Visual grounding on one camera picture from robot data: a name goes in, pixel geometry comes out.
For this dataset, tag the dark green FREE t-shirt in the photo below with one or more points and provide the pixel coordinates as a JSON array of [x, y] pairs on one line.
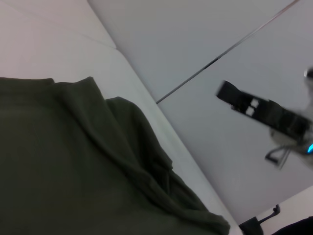
[[85, 159]]

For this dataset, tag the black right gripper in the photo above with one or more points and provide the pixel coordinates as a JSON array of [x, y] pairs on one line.
[[274, 115]]

